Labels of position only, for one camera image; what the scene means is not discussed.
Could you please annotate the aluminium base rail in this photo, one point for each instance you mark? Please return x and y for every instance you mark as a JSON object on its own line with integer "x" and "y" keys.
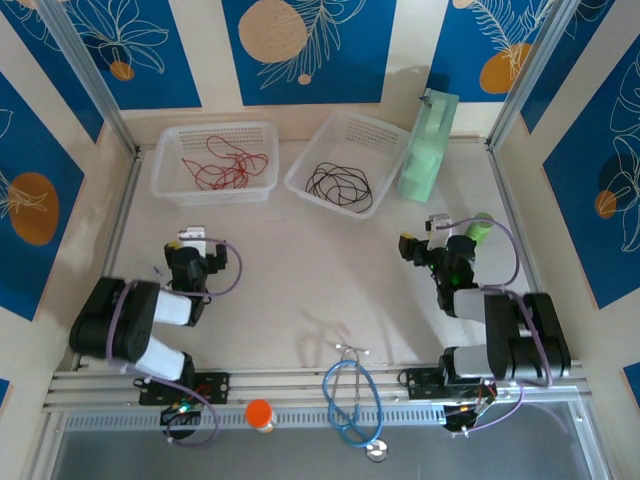
{"x": 300, "y": 385}

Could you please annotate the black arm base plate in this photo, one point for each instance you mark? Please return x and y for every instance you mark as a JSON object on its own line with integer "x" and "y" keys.
{"x": 220, "y": 387}
{"x": 420, "y": 382}

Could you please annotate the green can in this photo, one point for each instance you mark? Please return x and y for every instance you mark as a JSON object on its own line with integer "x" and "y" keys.
{"x": 481, "y": 227}

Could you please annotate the black electronics board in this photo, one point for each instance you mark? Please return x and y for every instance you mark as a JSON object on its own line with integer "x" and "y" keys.
{"x": 465, "y": 415}
{"x": 180, "y": 416}

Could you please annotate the light green plastic case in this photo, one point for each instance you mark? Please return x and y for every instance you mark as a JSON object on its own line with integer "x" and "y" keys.
{"x": 425, "y": 160}

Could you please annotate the blue stethoscope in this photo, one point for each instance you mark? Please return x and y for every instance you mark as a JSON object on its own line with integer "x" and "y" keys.
{"x": 376, "y": 450}

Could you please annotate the grey metal sheet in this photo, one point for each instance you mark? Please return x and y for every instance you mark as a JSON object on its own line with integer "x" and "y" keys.
{"x": 250, "y": 460}

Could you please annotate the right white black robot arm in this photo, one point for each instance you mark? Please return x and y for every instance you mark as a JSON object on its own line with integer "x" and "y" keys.
{"x": 510, "y": 330}

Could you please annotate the aluminium frame post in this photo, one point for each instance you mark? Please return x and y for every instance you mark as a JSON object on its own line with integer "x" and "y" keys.
{"x": 530, "y": 75}
{"x": 85, "y": 65}

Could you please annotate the aluminium side rail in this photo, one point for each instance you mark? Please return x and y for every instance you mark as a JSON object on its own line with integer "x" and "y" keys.
{"x": 116, "y": 240}
{"x": 517, "y": 225}

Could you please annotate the clear plastic bag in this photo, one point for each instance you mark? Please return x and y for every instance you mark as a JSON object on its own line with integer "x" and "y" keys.
{"x": 159, "y": 272}

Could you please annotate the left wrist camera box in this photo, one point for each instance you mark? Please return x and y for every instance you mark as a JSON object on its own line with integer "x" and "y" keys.
{"x": 192, "y": 236}

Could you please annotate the orange lid pill bottle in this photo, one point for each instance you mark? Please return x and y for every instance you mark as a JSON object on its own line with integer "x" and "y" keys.
{"x": 259, "y": 412}

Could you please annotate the blue floral wall panel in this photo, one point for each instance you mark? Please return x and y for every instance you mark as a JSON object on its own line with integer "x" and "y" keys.
{"x": 50, "y": 75}
{"x": 460, "y": 50}
{"x": 350, "y": 60}
{"x": 150, "y": 75}
{"x": 575, "y": 225}
{"x": 30, "y": 150}
{"x": 600, "y": 60}

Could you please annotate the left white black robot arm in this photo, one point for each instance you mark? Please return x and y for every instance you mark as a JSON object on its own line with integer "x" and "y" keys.
{"x": 125, "y": 320}

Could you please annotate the white perforated plastic basket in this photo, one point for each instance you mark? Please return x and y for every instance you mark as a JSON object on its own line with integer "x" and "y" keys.
{"x": 215, "y": 145}
{"x": 350, "y": 145}

